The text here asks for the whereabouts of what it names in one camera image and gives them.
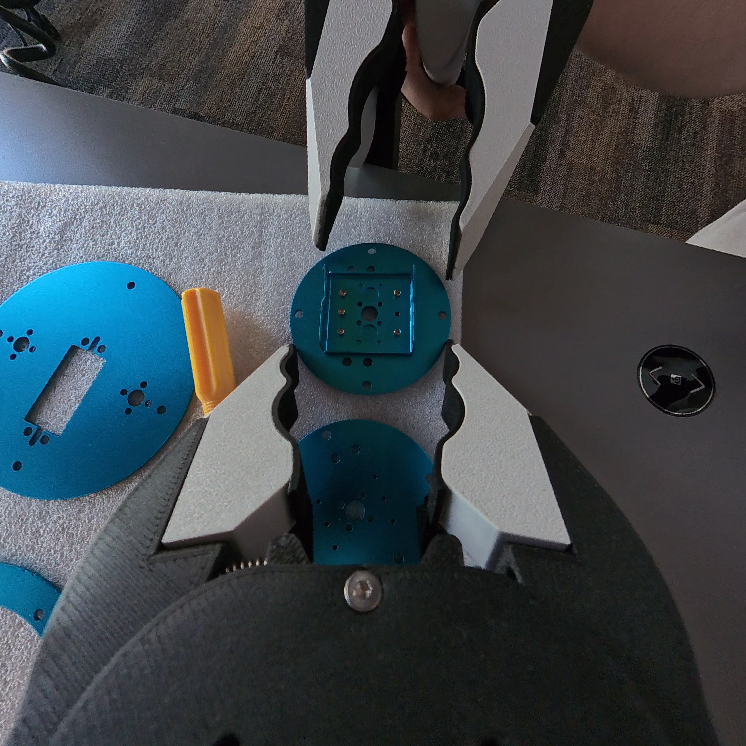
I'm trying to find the black chair base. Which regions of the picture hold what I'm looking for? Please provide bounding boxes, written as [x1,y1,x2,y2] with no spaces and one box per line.
[0,0,60,78]

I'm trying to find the black round cable grommet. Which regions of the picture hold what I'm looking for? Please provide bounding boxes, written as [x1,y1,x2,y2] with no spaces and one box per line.
[637,345,715,417]

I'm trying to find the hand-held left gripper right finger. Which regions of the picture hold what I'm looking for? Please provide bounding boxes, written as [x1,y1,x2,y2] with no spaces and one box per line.
[433,342,576,571]

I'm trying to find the person's right forearm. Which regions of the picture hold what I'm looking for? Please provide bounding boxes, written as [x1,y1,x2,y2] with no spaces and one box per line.
[577,0,746,98]

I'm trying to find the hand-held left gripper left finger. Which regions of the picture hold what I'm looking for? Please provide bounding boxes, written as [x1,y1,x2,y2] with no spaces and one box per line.
[160,344,302,560]

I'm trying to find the blue metal ring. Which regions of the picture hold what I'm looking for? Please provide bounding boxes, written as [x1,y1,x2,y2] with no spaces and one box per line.
[0,562,62,636]

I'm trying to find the blue disc with square bracket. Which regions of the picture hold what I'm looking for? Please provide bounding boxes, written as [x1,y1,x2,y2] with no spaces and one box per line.
[290,244,452,396]

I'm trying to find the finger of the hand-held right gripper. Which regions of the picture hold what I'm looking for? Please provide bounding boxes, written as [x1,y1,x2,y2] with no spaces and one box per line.
[306,0,404,253]
[446,0,554,282]

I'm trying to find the large blue disc rectangular cutout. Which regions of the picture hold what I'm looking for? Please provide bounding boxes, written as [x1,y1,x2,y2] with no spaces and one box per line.
[0,261,195,501]

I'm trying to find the small blue perforated disc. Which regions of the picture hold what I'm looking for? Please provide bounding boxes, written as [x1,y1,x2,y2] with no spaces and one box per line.
[297,418,436,566]

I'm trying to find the yellow screwdriver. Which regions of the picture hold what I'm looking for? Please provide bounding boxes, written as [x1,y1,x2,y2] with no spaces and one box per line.
[182,287,237,416]

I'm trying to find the white foam sheet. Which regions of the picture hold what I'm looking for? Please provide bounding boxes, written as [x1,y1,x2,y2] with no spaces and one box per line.
[0,181,467,746]

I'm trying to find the person's right hand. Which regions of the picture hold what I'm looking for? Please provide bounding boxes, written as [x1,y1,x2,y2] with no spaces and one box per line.
[401,26,471,121]

